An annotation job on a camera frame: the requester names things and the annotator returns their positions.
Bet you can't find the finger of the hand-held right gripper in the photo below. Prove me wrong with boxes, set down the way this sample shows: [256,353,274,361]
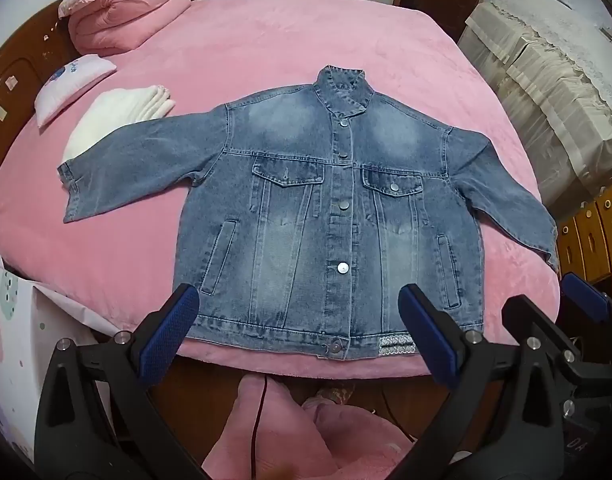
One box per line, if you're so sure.
[560,271,612,346]
[502,295,594,386]

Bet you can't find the folded white clothes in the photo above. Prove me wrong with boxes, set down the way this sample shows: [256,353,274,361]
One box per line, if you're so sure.
[61,87,177,166]

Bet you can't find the pink bed blanket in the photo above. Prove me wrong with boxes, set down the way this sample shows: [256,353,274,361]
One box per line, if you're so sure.
[0,0,560,378]

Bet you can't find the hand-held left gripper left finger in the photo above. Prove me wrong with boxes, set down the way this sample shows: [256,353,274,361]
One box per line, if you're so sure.
[33,283,201,480]

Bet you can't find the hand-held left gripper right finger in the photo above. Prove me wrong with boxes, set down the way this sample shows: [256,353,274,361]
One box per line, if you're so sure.
[398,283,576,480]

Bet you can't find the small white printed pillow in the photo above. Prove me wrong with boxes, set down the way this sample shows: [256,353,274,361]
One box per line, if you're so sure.
[36,55,118,128]

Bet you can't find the blue denim jacket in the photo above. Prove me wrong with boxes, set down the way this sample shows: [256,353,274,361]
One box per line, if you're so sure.
[56,65,560,362]

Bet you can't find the patterned paper bag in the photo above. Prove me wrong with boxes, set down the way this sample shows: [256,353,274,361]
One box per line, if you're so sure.
[0,252,119,461]

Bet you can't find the wooden headboard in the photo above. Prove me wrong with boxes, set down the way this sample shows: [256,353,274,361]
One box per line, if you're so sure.
[0,0,82,191]

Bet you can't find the folded pink quilt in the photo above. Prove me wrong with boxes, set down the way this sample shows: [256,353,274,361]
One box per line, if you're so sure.
[68,0,191,55]

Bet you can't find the person's pink pants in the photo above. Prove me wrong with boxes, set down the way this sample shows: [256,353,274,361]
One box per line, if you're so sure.
[201,375,417,480]

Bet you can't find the wooden drawer cabinet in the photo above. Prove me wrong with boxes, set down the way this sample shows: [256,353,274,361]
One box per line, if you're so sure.
[556,179,612,286]

